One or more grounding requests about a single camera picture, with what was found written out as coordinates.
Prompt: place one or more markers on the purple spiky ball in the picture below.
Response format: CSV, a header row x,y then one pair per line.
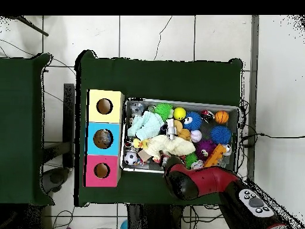
x,y
206,148

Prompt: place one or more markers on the yellow ball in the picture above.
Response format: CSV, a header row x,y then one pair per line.
x,y
179,113

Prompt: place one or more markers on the cream waffle cloth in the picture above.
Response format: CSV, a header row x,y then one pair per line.
x,y
164,147

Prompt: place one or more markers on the black and white soccer ball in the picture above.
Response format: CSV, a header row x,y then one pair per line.
x,y
130,157

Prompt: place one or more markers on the green cloth side table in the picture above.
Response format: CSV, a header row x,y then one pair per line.
x,y
21,129

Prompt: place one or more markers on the large green spiky ball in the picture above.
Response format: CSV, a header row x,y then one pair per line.
x,y
164,111

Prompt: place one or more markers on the orange basketball toy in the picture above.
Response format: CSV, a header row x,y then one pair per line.
x,y
221,117

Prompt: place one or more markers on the dark green table cloth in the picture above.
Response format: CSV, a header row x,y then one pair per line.
x,y
157,81

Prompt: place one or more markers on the grey stand base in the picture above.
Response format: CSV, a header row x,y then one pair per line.
x,y
55,177

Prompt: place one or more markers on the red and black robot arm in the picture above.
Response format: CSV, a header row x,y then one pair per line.
x,y
214,179

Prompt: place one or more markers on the blue spiky ball with eyes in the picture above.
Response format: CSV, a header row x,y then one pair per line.
x,y
193,120

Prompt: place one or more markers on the white baseball toy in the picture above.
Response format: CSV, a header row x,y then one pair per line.
x,y
196,136

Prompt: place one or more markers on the shallow clear mesh bin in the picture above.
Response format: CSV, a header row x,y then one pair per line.
x,y
233,157

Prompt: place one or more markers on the blue round object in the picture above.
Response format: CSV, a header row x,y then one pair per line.
x,y
124,225

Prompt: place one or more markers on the black flat panel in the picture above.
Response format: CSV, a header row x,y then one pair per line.
x,y
69,109

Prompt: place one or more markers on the light blue waffle cloth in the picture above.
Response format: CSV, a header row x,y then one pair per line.
x,y
145,125

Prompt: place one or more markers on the dark thin rod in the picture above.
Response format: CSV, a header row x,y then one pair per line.
x,y
31,26

